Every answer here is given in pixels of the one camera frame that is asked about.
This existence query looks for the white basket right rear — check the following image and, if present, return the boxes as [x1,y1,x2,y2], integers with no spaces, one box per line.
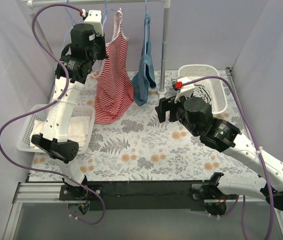
[178,64,228,115]

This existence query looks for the black white striped garment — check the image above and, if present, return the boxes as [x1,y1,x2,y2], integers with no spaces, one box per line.
[172,77,212,104]

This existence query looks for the white folded cloths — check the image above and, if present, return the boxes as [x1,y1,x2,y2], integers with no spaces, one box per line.
[29,116,91,151]

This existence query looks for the white basket with white cloths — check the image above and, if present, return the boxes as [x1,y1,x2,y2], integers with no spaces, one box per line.
[16,105,95,155]

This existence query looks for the teal blue tank top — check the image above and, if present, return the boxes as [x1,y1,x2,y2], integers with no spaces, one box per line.
[131,13,157,107]

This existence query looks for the blue wire hanger with teal top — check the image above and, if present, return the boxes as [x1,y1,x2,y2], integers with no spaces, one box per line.
[142,0,151,77]

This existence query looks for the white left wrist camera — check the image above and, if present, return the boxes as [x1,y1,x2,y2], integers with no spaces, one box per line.
[83,10,105,36]

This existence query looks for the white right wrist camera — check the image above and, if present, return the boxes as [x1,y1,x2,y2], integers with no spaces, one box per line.
[172,76,195,104]

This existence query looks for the white metal clothes rack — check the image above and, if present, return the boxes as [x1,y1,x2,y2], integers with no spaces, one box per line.
[20,0,171,96]

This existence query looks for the floral patterned table mat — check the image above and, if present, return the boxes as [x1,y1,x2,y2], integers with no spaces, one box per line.
[28,69,261,182]

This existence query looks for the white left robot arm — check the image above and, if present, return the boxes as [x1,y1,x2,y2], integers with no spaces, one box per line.
[31,23,108,200]

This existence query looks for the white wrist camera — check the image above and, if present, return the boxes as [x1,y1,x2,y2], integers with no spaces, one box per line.
[83,10,105,36]
[172,76,195,104]

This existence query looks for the red white striped tank top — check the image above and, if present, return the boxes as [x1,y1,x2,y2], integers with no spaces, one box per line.
[93,8,134,124]

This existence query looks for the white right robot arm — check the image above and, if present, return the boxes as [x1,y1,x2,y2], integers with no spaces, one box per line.
[155,97,283,211]

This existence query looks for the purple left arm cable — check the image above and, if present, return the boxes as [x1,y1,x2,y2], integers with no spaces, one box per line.
[0,4,106,225]

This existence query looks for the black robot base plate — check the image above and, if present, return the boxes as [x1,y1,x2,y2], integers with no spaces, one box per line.
[59,180,235,215]

